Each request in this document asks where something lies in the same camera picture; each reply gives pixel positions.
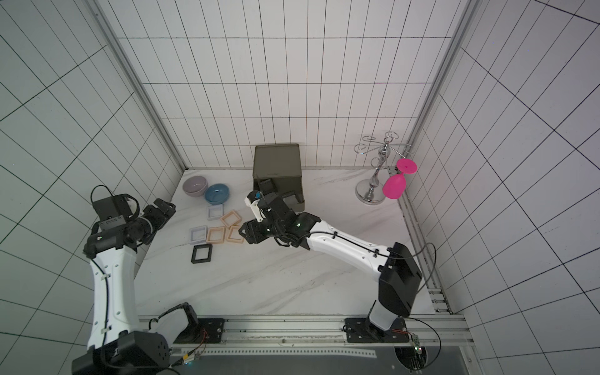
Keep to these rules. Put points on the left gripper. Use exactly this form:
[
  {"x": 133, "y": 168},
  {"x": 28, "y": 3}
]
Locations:
[{"x": 154, "y": 213}]

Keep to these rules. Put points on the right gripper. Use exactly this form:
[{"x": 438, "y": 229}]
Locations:
[{"x": 271, "y": 201}]

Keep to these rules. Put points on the three-drawer storage cabinet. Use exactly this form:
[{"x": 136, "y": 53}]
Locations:
[{"x": 282, "y": 164}]

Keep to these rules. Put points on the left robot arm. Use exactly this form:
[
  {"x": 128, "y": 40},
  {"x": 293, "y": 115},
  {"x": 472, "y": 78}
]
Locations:
[{"x": 117, "y": 343}]

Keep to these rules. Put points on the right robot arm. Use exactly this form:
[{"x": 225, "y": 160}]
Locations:
[{"x": 393, "y": 268}]

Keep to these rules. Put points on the orange brooch box right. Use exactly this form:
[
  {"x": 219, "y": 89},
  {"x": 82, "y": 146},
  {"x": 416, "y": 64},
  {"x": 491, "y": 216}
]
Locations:
[{"x": 233, "y": 235}]

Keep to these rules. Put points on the orange brooch box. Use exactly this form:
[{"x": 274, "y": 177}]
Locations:
[
  {"x": 233, "y": 235},
  {"x": 216, "y": 235},
  {"x": 230, "y": 219}
]

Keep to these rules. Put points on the orange brooch box upper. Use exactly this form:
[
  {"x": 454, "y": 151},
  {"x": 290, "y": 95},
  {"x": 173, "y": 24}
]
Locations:
[{"x": 230, "y": 219}]

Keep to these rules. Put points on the orange brooch box left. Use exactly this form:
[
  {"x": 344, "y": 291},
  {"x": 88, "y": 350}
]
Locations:
[{"x": 216, "y": 235}]

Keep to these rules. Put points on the lilac brooch box lower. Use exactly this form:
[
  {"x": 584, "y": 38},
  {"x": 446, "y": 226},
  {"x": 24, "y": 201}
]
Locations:
[{"x": 198, "y": 235}]

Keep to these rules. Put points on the lilac brooch box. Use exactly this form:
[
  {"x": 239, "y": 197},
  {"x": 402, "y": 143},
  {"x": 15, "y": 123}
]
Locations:
[
  {"x": 215, "y": 212},
  {"x": 198, "y": 235}
]

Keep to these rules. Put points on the lilac brooch box upper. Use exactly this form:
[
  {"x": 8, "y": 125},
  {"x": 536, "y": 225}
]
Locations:
[{"x": 215, "y": 212}]

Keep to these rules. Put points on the purple bowl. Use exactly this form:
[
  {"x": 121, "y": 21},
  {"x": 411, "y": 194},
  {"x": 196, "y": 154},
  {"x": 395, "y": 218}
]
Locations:
[{"x": 195, "y": 186}]

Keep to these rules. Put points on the blue bowl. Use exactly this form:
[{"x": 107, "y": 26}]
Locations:
[{"x": 217, "y": 194}]

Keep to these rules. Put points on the silver glass rack stand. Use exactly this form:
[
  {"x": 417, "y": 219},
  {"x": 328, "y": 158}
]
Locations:
[{"x": 369, "y": 191}]

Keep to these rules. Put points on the pink plastic wine glass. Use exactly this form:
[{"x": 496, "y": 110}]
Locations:
[{"x": 396, "y": 184}]

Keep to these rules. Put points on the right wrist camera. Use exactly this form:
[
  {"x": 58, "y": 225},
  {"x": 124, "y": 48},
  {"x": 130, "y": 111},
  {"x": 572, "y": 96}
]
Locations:
[{"x": 252, "y": 201}]

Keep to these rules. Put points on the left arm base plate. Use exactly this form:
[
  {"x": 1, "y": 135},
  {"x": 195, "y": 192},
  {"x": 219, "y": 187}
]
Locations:
[{"x": 214, "y": 327}]

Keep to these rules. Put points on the electronics board with cables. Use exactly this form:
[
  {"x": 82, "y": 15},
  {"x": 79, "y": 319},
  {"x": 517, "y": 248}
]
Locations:
[{"x": 190, "y": 354}]

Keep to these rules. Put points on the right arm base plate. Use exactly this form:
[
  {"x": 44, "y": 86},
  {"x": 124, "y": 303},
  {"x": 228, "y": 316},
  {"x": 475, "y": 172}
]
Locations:
[{"x": 361, "y": 331}]

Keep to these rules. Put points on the aluminium mounting rail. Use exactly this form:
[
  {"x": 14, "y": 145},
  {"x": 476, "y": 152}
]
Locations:
[{"x": 324, "y": 335}]

